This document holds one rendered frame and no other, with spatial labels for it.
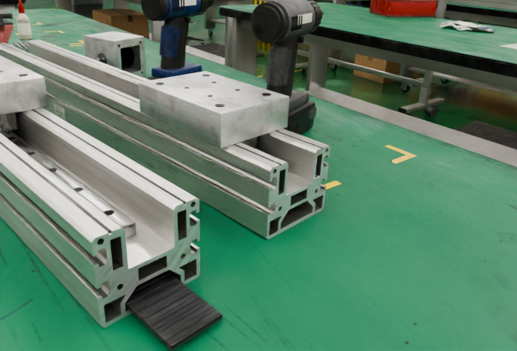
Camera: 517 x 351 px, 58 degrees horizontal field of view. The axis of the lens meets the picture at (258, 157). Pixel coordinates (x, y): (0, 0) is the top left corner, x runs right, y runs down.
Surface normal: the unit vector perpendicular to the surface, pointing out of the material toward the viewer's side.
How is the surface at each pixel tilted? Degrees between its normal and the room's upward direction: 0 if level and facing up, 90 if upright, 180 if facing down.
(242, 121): 90
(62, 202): 0
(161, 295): 0
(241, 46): 90
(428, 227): 0
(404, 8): 90
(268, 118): 90
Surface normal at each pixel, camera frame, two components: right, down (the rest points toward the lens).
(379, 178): 0.04, -0.92
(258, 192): -0.70, 0.26
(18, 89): 0.71, 0.31
